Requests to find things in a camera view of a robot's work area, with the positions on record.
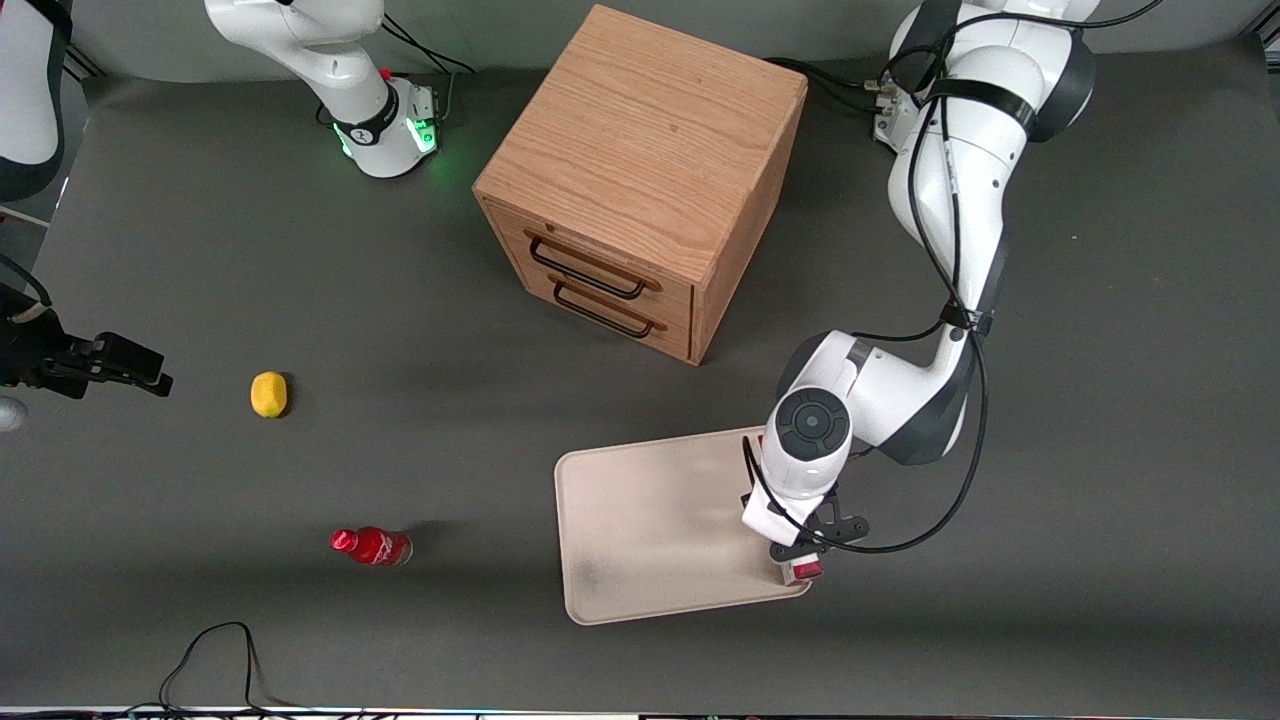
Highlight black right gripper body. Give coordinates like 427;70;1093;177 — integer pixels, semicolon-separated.
0;286;101;399

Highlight black arm base cables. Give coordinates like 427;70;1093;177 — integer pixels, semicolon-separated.
765;57;896;113
380;14;478;77

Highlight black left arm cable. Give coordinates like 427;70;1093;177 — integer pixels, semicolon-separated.
742;0;1166;556

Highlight red soda bottle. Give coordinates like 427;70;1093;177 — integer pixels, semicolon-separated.
330;526;414;568

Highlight black right arm base cables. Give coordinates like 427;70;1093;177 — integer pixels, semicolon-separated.
380;14;478;77

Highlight short black drawer handle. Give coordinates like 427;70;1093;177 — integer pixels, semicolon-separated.
548;275;668;339

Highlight yellow lemon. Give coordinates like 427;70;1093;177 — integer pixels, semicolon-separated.
250;371;290;419

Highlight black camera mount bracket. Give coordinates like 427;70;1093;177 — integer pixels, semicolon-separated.
768;492;871;563

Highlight long black drawer handle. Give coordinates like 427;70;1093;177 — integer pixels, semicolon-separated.
524;230;663;301

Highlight black left arm base cables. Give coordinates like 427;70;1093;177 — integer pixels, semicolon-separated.
765;57;896;113

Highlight thin black looped cable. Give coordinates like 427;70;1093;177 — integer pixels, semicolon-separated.
158;621;301;713

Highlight cream plastic tray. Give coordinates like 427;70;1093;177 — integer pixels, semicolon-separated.
554;426;814;627

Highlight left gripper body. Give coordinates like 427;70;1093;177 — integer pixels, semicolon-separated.
741;488;823;549

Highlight wooden two-drawer cabinet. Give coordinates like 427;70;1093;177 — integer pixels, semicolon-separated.
472;4;809;367

